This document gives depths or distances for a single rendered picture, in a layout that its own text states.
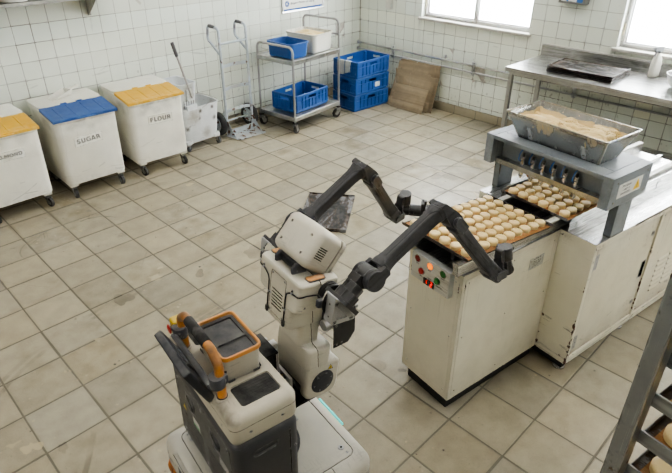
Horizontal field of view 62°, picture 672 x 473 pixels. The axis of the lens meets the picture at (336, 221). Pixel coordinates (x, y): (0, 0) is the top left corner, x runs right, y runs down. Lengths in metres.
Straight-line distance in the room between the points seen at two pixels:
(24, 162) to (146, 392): 2.49
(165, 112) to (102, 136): 0.61
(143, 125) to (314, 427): 3.56
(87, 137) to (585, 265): 3.96
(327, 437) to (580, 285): 1.43
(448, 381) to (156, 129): 3.64
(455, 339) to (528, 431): 0.63
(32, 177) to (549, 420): 4.14
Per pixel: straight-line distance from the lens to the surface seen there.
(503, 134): 3.08
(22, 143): 5.03
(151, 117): 5.40
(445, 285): 2.53
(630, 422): 1.14
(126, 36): 5.91
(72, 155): 5.20
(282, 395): 1.95
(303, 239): 1.93
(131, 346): 3.52
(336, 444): 2.50
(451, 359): 2.77
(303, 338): 2.14
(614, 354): 3.63
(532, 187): 3.15
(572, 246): 2.96
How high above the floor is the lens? 2.23
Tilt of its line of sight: 30 degrees down
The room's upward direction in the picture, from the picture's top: straight up
